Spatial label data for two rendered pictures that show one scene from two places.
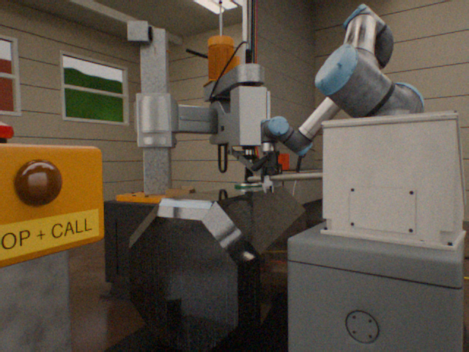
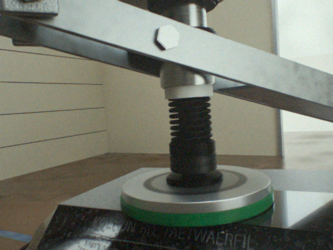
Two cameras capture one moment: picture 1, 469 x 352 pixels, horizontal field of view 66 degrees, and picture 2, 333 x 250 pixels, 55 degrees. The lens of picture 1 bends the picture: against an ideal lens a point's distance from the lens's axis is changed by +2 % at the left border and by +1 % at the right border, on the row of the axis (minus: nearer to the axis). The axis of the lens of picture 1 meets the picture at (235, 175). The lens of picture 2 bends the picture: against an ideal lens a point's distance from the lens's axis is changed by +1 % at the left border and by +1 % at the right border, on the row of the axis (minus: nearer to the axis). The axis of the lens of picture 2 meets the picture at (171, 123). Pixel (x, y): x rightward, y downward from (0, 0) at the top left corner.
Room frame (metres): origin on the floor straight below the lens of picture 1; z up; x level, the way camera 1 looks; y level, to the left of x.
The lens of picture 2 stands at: (2.70, 0.36, 0.99)
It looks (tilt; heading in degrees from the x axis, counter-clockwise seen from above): 4 degrees down; 266
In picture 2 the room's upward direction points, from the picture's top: 4 degrees counter-clockwise
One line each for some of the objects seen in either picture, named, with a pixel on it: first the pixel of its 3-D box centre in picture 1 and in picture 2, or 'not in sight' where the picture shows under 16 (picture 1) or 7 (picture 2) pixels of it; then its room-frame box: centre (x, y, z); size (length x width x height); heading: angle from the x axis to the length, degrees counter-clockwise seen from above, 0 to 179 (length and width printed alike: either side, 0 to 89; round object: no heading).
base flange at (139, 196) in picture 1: (158, 195); not in sight; (2.86, 0.63, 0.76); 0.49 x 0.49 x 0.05; 63
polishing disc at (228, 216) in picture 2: (248, 184); (194, 186); (2.65, -0.10, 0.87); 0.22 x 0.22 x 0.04
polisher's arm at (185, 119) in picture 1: (178, 119); not in sight; (2.99, 0.47, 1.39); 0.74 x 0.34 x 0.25; 129
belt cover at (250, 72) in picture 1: (232, 87); not in sight; (2.98, 0.02, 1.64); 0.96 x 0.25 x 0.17; 19
